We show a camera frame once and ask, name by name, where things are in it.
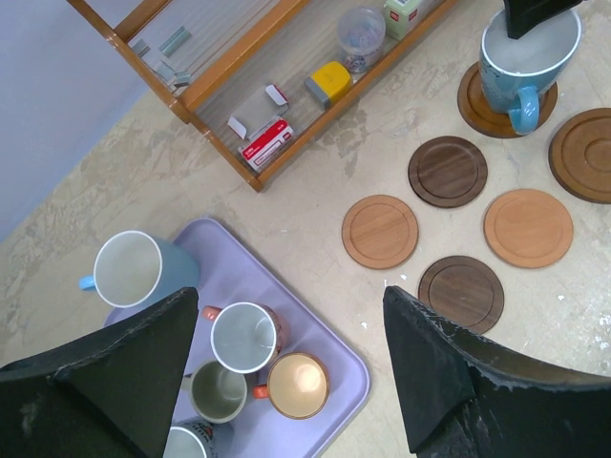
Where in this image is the white small clip left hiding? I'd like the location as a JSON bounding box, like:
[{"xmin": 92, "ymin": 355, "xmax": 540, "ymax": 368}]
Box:
[{"xmin": 227, "ymin": 116, "xmax": 248, "ymax": 140}]

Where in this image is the white small clip right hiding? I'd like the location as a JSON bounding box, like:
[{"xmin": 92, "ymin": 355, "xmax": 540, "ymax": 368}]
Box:
[{"xmin": 265, "ymin": 84, "xmax": 288, "ymax": 106}]

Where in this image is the orange copper small cup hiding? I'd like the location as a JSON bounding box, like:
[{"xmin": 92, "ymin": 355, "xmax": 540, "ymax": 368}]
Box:
[{"xmin": 252, "ymin": 352, "xmax": 330, "ymax": 420}]

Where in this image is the light wood coaster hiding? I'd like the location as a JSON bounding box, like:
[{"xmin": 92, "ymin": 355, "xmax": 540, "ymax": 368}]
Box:
[{"xmin": 341, "ymin": 195, "xmax": 419, "ymax": 270}]

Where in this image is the olive green small cup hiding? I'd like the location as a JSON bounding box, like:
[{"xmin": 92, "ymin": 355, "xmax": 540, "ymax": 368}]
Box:
[{"xmin": 180, "ymin": 361, "xmax": 249, "ymax": 424}]

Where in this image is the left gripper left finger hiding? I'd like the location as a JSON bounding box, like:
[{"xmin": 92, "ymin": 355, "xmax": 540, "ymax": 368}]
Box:
[{"xmin": 1, "ymin": 287, "xmax": 199, "ymax": 457}]

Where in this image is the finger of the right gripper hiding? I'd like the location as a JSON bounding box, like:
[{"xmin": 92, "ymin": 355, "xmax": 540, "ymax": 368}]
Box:
[{"xmin": 503, "ymin": 0, "xmax": 583, "ymax": 39}]

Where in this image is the wooden three-tier shelf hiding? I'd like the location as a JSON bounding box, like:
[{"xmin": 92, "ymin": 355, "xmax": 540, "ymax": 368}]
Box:
[{"xmin": 70, "ymin": 1, "xmax": 455, "ymax": 192}]

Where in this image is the brown red mug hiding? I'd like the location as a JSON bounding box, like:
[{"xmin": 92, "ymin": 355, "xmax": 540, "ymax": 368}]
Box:
[{"xmin": 201, "ymin": 302, "xmax": 290, "ymax": 374}]

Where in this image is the teal mug white inside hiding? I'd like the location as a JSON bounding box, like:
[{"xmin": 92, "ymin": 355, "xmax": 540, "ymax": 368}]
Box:
[{"xmin": 479, "ymin": 8, "xmax": 582, "ymax": 135}]

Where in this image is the dark walnut coaster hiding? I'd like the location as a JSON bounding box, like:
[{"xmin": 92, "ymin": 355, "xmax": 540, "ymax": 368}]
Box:
[{"xmin": 407, "ymin": 135, "xmax": 488, "ymax": 209}]

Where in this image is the white small clip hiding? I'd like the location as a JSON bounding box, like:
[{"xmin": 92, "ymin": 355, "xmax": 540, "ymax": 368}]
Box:
[
  {"xmin": 227, "ymin": 116, "xmax": 248, "ymax": 140},
  {"xmin": 265, "ymin": 84, "xmax": 288, "ymax": 106}
]

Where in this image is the orange terracotta coaster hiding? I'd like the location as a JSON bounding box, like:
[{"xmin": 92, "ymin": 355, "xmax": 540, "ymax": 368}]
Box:
[{"xmin": 483, "ymin": 189, "xmax": 574, "ymax": 269}]

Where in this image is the yellow small object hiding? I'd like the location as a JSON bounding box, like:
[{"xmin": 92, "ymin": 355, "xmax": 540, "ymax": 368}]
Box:
[{"xmin": 304, "ymin": 61, "xmax": 352, "ymax": 109}]

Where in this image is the red white small box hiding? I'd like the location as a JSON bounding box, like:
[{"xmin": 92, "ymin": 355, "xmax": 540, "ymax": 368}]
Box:
[{"xmin": 239, "ymin": 117, "xmax": 294, "ymax": 173}]

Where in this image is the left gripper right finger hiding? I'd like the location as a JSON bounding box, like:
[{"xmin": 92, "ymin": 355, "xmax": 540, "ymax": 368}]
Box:
[{"xmin": 383, "ymin": 286, "xmax": 610, "ymax": 457}]

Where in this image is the green white long box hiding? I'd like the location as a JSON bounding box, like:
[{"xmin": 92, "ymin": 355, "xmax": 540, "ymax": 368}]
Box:
[{"xmin": 383, "ymin": 0, "xmax": 422, "ymax": 40}]

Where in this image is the ringed brown wooden coaster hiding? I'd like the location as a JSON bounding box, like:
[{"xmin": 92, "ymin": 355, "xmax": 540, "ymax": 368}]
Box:
[{"xmin": 457, "ymin": 62, "xmax": 558, "ymax": 138}]

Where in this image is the light blue tall mug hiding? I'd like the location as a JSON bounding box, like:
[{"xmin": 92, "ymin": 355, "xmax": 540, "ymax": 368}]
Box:
[{"xmin": 78, "ymin": 230, "xmax": 200, "ymax": 309}]

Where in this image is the grey blue mug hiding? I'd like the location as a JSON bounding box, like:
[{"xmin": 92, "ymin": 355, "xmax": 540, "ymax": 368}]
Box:
[{"xmin": 162, "ymin": 420, "xmax": 218, "ymax": 458}]

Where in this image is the lavender plastic tray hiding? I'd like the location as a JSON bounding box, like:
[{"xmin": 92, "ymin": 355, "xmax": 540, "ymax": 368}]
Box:
[{"xmin": 102, "ymin": 218, "xmax": 372, "ymax": 458}]

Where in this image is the dark brown coaster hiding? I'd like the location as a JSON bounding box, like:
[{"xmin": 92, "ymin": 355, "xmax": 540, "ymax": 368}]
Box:
[{"xmin": 418, "ymin": 256, "xmax": 505, "ymax": 334}]

